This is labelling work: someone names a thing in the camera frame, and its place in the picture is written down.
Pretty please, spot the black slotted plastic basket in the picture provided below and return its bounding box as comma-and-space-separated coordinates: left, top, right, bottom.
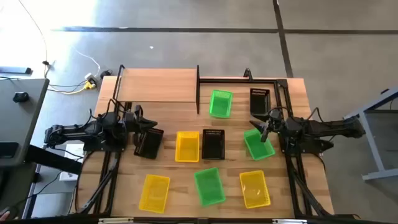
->
249, 88, 271, 118
201, 129, 226, 161
133, 127, 165, 160

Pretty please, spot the black aluminium rig frame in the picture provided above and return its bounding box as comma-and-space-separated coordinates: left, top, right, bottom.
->
70, 67, 361, 218

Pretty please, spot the white cable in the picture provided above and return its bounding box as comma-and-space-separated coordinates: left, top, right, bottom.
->
73, 48, 102, 77

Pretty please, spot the yellow cable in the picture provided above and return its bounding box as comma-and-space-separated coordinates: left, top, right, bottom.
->
48, 81, 96, 95

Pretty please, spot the black computer mouse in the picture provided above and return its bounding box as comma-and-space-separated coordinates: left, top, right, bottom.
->
12, 91, 30, 103

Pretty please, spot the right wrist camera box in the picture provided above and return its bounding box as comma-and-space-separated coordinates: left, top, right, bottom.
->
269, 107, 283, 120

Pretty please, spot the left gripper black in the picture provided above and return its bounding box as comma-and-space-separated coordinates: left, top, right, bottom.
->
123, 112, 159, 147

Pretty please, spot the white box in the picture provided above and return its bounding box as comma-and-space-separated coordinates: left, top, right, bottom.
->
58, 142, 85, 182

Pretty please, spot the silver metal bracket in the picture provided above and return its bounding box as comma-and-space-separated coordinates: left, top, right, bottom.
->
98, 217, 134, 224
272, 218, 308, 224

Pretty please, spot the white power strip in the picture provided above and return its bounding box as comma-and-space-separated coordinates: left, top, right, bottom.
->
84, 72, 100, 86

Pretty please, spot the grey metal table frame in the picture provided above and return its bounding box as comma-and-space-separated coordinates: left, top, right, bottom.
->
343, 86, 398, 182

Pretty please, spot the green slotted plastic basket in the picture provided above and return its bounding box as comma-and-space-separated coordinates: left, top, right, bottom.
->
243, 128, 276, 162
208, 89, 234, 119
193, 167, 227, 207

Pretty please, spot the yellow slotted plastic basket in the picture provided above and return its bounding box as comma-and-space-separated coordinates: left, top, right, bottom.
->
138, 174, 171, 214
175, 131, 200, 163
239, 169, 271, 209

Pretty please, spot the black desk leg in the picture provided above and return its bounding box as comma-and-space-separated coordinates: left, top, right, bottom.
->
24, 144, 83, 175

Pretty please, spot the wooden shelf with black frame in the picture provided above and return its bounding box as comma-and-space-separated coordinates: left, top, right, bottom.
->
112, 64, 200, 115

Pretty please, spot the black flat phone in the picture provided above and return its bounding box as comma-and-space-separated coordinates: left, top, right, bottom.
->
0, 142, 19, 159

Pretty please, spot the thin grey floor cable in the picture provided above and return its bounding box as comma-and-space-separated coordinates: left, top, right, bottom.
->
18, 0, 52, 78

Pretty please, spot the grey desk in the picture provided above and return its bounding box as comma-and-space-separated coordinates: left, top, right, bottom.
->
0, 77, 50, 169

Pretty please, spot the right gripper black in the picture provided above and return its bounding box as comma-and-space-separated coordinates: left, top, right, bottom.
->
249, 117, 287, 143

